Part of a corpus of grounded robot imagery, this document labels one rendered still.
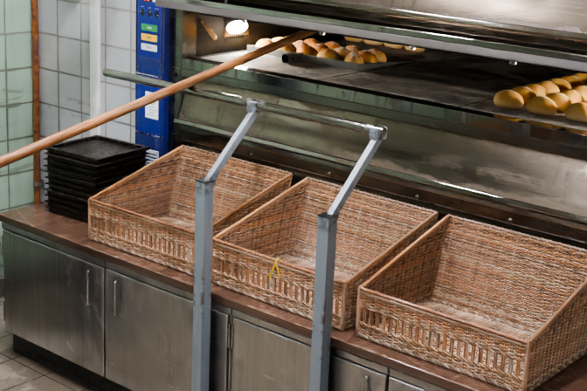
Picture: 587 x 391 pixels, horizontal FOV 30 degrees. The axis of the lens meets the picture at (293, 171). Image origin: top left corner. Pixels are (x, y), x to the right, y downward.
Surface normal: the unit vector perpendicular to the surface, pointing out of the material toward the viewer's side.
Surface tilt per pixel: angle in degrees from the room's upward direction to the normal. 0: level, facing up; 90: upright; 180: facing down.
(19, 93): 90
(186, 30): 90
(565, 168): 70
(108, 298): 90
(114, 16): 90
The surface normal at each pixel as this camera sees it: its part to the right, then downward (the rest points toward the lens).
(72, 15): -0.64, 0.17
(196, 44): 0.76, 0.20
